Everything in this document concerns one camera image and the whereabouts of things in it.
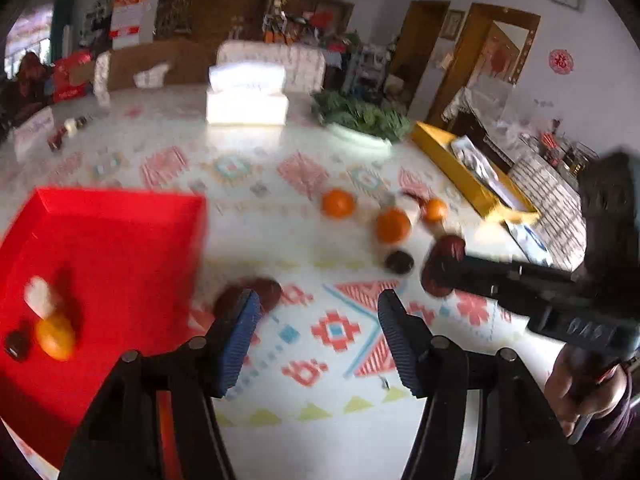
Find red jujube date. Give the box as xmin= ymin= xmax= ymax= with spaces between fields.
xmin=421 ymin=234 xmax=465 ymax=298
xmin=212 ymin=276 xmax=284 ymax=319

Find orange mandarin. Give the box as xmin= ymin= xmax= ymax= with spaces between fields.
xmin=421 ymin=197 xmax=449 ymax=224
xmin=35 ymin=312 xmax=75 ymax=362
xmin=375 ymin=207 xmax=411 ymax=245

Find dark plum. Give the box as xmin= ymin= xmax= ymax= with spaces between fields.
xmin=384 ymin=250 xmax=414 ymax=275
xmin=3 ymin=330 xmax=30 ymax=362

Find beige sugarcane chunk front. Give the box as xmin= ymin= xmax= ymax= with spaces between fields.
xmin=24 ymin=276 xmax=61 ymax=318

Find orange mandarin fruit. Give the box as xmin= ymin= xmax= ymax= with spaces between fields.
xmin=320 ymin=188 xmax=357 ymax=220

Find person right hand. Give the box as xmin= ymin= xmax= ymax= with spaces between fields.
xmin=544 ymin=344 xmax=628 ymax=437

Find cleaning wipes pack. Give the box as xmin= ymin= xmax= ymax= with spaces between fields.
xmin=506 ymin=221 xmax=553 ymax=266

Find yellow cardboard tray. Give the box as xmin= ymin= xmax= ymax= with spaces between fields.
xmin=410 ymin=122 xmax=540 ymax=226

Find patterned chair right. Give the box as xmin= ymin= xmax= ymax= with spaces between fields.
xmin=509 ymin=155 xmax=587 ymax=271

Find patterned chair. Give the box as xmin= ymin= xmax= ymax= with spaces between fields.
xmin=216 ymin=40 xmax=326 ymax=94
xmin=509 ymin=155 xmax=587 ymax=271

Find red plastic tray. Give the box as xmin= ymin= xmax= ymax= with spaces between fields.
xmin=1 ymin=188 xmax=207 ymax=467

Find white plate of spinach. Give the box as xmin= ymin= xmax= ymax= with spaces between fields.
xmin=311 ymin=90 xmax=413 ymax=144

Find patterned chair back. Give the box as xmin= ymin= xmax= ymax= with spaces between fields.
xmin=216 ymin=40 xmax=326 ymax=94

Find small items on table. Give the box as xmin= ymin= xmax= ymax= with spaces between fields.
xmin=48 ymin=116 xmax=90 ymax=152

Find white tissue pack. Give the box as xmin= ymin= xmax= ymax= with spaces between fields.
xmin=205 ymin=61 xmax=288 ymax=127

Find brown chair back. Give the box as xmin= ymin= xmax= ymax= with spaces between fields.
xmin=106 ymin=38 xmax=215 ymax=91

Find red wall calendar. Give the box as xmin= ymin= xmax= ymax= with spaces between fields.
xmin=110 ymin=0 xmax=144 ymax=50

